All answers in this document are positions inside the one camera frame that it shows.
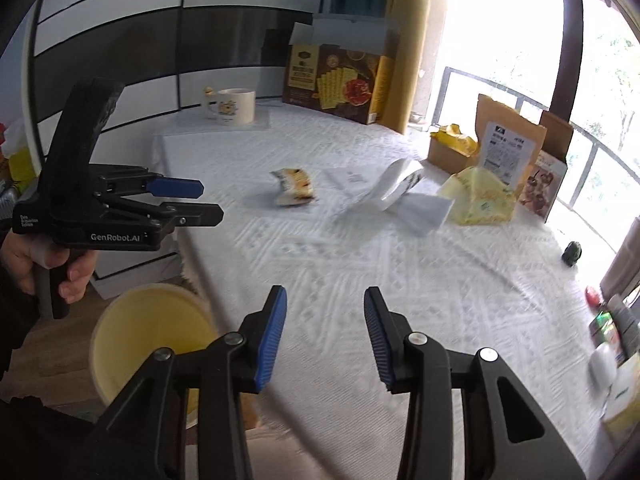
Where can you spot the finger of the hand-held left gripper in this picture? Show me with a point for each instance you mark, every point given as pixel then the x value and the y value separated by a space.
pixel 175 188
pixel 200 215

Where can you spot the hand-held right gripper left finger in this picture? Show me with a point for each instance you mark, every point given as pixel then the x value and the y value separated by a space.
pixel 270 345

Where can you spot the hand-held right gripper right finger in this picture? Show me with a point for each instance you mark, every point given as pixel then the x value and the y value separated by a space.
pixel 380 345

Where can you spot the printed snack wrapper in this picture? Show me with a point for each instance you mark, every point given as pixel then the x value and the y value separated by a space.
pixel 295 187

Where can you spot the cream ribbed waste bin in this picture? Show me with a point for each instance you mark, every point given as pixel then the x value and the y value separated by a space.
pixel 145 330

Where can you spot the white plastic packaging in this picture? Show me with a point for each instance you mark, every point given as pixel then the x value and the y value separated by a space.
pixel 395 185

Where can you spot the pale yellow plastic bag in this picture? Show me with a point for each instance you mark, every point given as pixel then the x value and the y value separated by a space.
pixel 480 200

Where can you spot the person's left forearm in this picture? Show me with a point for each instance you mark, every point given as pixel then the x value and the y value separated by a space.
pixel 15 320

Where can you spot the person's left hand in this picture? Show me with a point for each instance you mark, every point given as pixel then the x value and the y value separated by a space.
pixel 80 275

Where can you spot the white cartoon mug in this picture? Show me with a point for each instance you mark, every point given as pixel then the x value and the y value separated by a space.
pixel 235 107

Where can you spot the white folded paper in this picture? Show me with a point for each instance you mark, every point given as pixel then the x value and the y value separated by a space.
pixel 427 212

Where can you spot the black and white wardrobe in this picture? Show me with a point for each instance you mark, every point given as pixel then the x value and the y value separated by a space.
pixel 150 20

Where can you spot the brown cracker box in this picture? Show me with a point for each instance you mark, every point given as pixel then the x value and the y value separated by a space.
pixel 330 80

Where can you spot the small black figurine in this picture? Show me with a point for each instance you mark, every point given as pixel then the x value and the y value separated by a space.
pixel 571 254

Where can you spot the small red item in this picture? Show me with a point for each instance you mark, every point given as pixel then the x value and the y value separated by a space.
pixel 593 296

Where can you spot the white earbuds case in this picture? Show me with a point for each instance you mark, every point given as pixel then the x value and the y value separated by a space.
pixel 602 365

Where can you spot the patterned small packet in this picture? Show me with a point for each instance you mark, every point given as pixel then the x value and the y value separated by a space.
pixel 605 327

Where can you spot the small brown picture box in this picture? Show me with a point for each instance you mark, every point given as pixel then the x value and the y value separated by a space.
pixel 542 185

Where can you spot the kraft paper pouch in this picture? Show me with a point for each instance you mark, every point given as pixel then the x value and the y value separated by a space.
pixel 505 150

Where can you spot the yellow tissue pack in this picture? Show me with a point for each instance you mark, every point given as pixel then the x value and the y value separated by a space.
pixel 622 400

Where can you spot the steel thermos flask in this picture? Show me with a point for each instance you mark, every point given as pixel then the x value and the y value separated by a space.
pixel 622 270

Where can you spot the black balcony railing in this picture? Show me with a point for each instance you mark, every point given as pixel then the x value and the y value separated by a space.
pixel 439 95

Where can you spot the yellow curtain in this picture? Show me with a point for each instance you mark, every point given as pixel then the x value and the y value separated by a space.
pixel 407 35

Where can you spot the black window frame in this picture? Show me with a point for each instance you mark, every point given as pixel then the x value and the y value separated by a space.
pixel 567 35

